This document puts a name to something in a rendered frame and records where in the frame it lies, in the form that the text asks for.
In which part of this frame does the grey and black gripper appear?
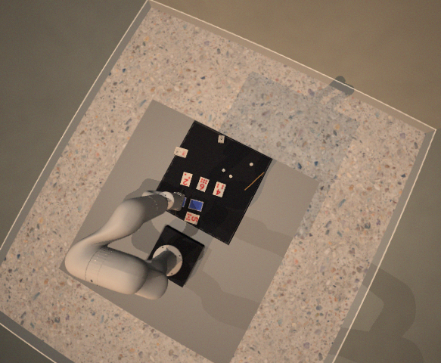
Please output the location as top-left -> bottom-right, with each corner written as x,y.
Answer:
174,188 -> 186,215

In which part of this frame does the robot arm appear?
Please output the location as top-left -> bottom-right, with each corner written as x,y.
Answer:
65,191 -> 182,299

